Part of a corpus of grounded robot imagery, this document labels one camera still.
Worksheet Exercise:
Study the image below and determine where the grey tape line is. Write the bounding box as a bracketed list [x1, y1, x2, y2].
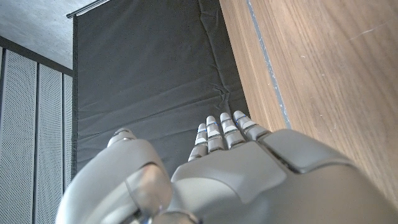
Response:
[247, 0, 292, 130]

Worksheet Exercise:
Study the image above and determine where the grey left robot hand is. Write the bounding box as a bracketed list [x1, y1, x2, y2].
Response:
[55, 110, 398, 224]

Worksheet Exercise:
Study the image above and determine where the backdrop top pole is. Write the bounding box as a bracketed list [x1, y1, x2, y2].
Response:
[66, 0, 111, 19]

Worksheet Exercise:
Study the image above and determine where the black fabric backdrop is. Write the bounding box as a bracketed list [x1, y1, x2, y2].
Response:
[71, 0, 251, 180]

